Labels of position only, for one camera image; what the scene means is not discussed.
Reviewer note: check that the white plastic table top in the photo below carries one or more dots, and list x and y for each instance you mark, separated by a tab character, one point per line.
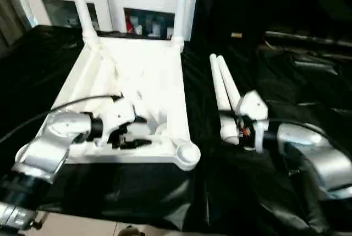
151	82

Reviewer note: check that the white plastic table leg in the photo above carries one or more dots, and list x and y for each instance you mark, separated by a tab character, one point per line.
82	7
181	7
220	87
231	82

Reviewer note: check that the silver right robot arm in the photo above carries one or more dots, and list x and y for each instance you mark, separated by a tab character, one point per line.
310	148

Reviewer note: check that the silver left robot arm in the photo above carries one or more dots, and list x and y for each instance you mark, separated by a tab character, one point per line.
55	131

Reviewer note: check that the black plastic mat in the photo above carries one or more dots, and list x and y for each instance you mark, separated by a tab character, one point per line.
220	192

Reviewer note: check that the grey robot foot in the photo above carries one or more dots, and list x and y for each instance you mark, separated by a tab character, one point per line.
129	231

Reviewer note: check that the small white cup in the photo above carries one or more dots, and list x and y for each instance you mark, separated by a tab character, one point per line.
169	31
138	29

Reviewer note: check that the white jar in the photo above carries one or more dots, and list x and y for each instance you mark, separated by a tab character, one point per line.
156	28

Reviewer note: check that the red box in cabinet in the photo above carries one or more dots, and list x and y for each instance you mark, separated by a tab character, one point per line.
128	22

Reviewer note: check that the small white label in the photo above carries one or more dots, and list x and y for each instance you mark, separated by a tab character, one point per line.
236	35

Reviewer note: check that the grey curtain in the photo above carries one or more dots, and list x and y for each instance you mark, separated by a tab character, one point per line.
11	7

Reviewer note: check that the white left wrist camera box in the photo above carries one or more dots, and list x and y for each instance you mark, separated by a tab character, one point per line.
118	115

